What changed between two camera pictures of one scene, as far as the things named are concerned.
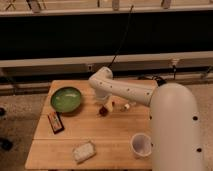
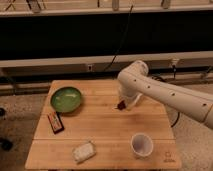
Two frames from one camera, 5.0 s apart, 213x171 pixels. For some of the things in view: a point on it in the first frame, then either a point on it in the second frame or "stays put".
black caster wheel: x=5 y=144 stays put
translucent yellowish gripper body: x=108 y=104 to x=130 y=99
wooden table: x=78 y=130 stays put
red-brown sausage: x=103 y=111 to x=121 y=105
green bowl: x=65 y=99 stays put
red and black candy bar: x=56 y=122 stays put
